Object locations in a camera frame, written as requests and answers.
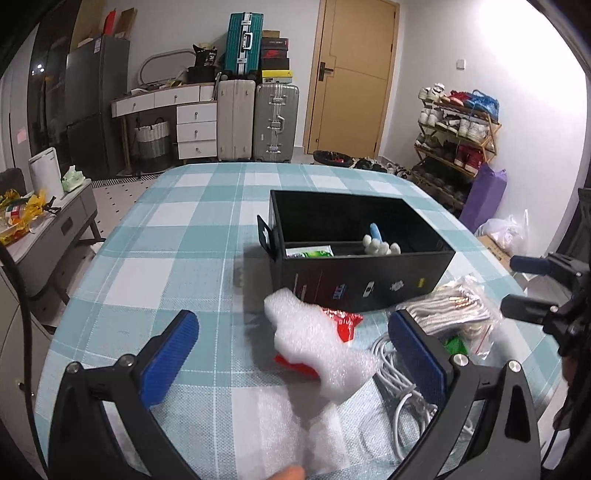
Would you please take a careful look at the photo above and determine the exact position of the dark glass cabinet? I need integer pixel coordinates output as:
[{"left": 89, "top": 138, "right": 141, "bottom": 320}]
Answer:
[{"left": 28, "top": 0, "right": 84, "bottom": 160}]

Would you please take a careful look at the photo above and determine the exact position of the black bag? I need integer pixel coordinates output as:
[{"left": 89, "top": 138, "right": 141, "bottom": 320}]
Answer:
[{"left": 191, "top": 44, "right": 218, "bottom": 69}]

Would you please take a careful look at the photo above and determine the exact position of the brown paper bag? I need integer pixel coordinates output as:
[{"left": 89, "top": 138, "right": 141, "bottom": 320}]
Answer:
[{"left": 115, "top": 7, "right": 139, "bottom": 40}]

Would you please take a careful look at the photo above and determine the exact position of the teal suitcase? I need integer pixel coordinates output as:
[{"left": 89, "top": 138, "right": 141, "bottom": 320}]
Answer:
[{"left": 225, "top": 12, "right": 264, "bottom": 77}]

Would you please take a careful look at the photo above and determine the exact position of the silver suitcase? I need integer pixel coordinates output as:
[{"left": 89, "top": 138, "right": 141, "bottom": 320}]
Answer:
[{"left": 253, "top": 82, "right": 298, "bottom": 163}]

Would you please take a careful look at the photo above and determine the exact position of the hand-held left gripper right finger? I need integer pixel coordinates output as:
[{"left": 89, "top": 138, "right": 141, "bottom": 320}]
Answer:
[{"left": 388, "top": 309, "right": 541, "bottom": 480}]

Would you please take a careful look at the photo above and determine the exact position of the red snack packet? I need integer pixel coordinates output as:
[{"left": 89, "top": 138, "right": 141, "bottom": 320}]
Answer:
[{"left": 276, "top": 307, "right": 365, "bottom": 380}]

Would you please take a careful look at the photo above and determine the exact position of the person's left hand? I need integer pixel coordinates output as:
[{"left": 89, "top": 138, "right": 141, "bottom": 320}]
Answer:
[{"left": 268, "top": 464, "right": 306, "bottom": 480}]

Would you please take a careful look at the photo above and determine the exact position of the bag of white rope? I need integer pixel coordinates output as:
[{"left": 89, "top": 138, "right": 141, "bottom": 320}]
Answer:
[{"left": 394, "top": 274, "right": 504, "bottom": 361}]

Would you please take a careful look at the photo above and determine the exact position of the cardboard box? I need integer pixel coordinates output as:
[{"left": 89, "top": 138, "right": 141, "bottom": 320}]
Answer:
[{"left": 475, "top": 235, "right": 514, "bottom": 273}]

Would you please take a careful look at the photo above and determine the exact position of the grey refrigerator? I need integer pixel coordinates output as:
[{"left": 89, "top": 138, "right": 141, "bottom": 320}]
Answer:
[{"left": 65, "top": 36, "right": 131, "bottom": 174}]

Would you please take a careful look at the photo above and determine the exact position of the white plastic bag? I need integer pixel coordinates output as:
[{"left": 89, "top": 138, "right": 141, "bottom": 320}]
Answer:
[{"left": 475, "top": 210, "right": 530, "bottom": 252}]

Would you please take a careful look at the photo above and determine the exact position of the black storage box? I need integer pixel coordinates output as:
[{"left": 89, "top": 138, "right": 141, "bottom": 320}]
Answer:
[{"left": 257, "top": 189, "right": 457, "bottom": 313}]

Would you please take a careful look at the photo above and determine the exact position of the pile of assorted shoes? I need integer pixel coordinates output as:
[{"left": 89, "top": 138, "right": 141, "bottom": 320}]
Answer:
[{"left": 351, "top": 156, "right": 415, "bottom": 181}]

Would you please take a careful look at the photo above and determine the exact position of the white bin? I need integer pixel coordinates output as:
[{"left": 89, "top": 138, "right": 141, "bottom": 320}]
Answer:
[{"left": 28, "top": 148, "right": 64, "bottom": 199}]

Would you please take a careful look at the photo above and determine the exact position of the grey side cabinet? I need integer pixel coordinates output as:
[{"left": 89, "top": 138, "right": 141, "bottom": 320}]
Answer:
[{"left": 0, "top": 182, "right": 107, "bottom": 333}]

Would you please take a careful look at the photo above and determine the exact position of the white desk with drawers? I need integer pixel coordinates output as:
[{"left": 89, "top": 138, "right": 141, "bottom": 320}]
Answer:
[{"left": 111, "top": 82, "right": 218, "bottom": 177}]

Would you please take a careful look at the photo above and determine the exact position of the black cable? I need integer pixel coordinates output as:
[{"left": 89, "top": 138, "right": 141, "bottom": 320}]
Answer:
[{"left": 0, "top": 244, "right": 48, "bottom": 480}]

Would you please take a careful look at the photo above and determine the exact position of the purple bag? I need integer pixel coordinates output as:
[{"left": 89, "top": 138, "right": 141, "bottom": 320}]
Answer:
[{"left": 459, "top": 162, "right": 508, "bottom": 234}]

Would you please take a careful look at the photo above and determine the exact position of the black and white striped rug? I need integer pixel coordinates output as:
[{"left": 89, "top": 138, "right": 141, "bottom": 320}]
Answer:
[{"left": 90, "top": 173, "right": 168, "bottom": 188}]

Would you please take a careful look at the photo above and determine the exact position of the grey and white laundry basket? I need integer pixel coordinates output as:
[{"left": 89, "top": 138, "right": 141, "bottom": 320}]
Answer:
[{"left": 134, "top": 117, "right": 172, "bottom": 173}]

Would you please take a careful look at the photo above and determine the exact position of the grey oval frame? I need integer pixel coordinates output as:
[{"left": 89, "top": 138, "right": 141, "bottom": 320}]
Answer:
[{"left": 140, "top": 50, "right": 197, "bottom": 86}]

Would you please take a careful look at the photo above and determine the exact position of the yellow plastic bag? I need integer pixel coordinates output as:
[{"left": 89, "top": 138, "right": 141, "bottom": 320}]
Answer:
[{"left": 0, "top": 188, "right": 52, "bottom": 245}]

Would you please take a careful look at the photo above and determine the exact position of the white foam sheet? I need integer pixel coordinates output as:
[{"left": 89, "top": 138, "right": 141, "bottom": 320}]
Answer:
[{"left": 231, "top": 287, "right": 379, "bottom": 480}]

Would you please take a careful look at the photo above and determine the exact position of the wooden door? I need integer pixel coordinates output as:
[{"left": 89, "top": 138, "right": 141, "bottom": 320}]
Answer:
[{"left": 303, "top": 0, "right": 400, "bottom": 160}]

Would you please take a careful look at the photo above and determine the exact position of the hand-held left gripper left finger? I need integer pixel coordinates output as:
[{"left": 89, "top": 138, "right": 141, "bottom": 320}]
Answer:
[{"left": 48, "top": 310, "right": 204, "bottom": 480}]

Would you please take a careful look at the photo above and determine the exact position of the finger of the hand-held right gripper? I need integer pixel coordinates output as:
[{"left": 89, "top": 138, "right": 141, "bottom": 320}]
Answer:
[
  {"left": 510, "top": 255, "right": 578, "bottom": 278},
  {"left": 501, "top": 294, "right": 573, "bottom": 325}
]

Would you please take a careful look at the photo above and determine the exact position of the beige suitcase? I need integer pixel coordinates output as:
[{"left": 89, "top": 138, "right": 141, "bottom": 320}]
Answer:
[{"left": 216, "top": 78, "right": 257, "bottom": 162}]

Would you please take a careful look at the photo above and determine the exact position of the wooden shoe rack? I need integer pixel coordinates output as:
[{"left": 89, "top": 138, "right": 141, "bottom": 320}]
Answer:
[{"left": 411, "top": 83, "right": 502, "bottom": 213}]

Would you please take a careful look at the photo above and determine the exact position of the green and white packet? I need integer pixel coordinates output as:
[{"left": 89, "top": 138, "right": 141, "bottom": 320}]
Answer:
[{"left": 285, "top": 244, "right": 334, "bottom": 259}]

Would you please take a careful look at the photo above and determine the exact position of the white cable bundle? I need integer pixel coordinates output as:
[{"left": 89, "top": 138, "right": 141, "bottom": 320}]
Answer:
[{"left": 365, "top": 335, "right": 476, "bottom": 462}]

